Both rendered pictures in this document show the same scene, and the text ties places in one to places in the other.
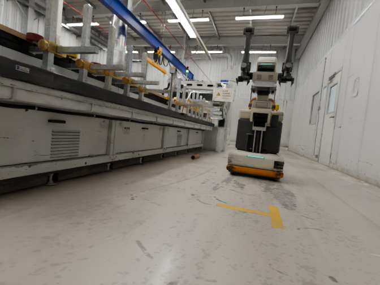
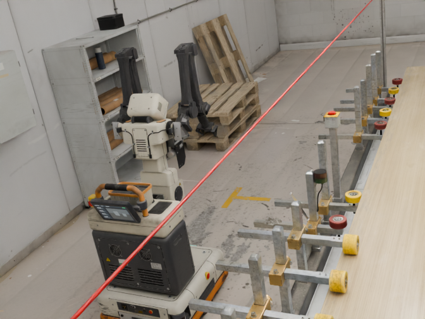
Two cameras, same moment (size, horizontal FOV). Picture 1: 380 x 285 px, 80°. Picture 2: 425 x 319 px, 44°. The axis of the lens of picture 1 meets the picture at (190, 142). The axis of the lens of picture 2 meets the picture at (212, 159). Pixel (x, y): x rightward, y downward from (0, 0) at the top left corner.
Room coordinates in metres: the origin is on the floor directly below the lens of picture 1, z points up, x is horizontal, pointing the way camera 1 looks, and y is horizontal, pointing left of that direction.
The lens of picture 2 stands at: (5.57, 0.17, 2.15)
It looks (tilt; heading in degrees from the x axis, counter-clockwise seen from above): 22 degrees down; 192
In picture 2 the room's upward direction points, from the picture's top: 10 degrees counter-clockwise
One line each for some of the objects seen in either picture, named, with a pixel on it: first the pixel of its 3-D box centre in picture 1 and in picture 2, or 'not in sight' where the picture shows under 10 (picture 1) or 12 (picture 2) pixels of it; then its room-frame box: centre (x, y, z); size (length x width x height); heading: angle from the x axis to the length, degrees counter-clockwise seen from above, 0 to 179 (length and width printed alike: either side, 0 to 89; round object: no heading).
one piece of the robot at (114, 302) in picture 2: not in sight; (138, 308); (3.18, -0.92, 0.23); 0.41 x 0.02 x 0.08; 73
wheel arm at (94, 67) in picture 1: (94, 67); (367, 101); (1.47, 0.65, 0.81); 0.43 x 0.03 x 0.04; 74
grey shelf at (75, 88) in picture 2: not in sight; (112, 116); (1.01, -1.66, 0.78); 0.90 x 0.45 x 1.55; 164
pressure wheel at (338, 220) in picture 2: not in sight; (338, 228); (3.44, 0.26, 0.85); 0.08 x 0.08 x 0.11
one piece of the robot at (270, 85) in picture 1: (263, 90); (162, 150); (2.58, -0.76, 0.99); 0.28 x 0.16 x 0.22; 73
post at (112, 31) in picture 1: (109, 59); (369, 95); (1.68, 0.64, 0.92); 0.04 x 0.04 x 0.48; 74
